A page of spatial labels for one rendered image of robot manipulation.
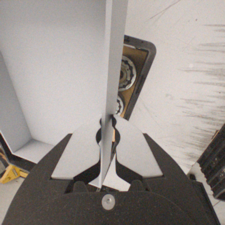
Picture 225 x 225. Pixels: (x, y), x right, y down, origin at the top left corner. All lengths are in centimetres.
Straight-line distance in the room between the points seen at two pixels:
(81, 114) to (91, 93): 5
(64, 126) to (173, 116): 47
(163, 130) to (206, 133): 19
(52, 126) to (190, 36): 50
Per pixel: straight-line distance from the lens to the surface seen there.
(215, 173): 128
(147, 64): 26
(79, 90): 17
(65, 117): 21
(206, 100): 58
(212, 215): 187
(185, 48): 51
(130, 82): 34
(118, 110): 37
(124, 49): 36
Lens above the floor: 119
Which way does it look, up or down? 58 degrees down
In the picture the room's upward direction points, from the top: 151 degrees counter-clockwise
